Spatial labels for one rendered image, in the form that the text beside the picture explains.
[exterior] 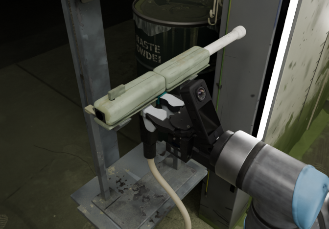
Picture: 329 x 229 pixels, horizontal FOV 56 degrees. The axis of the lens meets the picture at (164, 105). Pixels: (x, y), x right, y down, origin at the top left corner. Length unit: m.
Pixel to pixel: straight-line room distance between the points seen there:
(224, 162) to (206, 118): 0.08
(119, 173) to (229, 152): 0.45
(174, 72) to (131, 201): 0.36
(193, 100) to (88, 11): 0.29
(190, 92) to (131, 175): 0.44
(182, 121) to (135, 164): 0.37
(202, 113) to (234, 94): 0.59
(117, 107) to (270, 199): 0.29
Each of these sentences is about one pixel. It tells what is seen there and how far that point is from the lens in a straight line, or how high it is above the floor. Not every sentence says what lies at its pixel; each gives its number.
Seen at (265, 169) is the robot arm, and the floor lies 1.10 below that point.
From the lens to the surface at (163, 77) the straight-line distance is 0.62.
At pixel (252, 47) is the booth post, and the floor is 1.04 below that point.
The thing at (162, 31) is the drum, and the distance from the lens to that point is 1.60.
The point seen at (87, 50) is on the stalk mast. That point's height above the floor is 1.16.
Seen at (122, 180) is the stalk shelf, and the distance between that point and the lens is 0.88.
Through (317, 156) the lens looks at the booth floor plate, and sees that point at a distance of 2.19.
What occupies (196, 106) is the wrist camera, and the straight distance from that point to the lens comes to 0.52.
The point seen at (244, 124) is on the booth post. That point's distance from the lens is 1.16.
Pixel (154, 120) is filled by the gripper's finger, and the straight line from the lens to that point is 0.58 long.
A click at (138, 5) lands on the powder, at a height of 0.87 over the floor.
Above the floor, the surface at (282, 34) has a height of 1.10.
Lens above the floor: 1.47
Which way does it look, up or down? 37 degrees down
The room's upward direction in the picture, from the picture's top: straight up
